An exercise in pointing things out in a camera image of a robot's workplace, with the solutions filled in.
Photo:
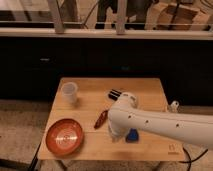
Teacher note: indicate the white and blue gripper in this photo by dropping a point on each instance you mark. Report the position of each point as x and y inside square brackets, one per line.
[131, 137]

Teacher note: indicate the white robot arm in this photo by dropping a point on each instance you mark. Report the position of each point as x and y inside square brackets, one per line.
[124, 115]

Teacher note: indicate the orange ceramic bowl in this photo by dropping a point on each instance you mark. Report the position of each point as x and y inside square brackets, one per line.
[64, 137]

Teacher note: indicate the red chili pepper toy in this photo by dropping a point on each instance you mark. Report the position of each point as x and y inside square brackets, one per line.
[102, 118]

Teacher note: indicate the black rectangular bar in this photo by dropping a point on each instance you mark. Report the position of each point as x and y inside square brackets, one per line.
[114, 94]

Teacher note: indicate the small white table clamp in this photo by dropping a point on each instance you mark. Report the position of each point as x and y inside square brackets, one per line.
[173, 107]

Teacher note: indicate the clear plastic cup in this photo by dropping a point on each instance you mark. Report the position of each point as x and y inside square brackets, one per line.
[69, 91]

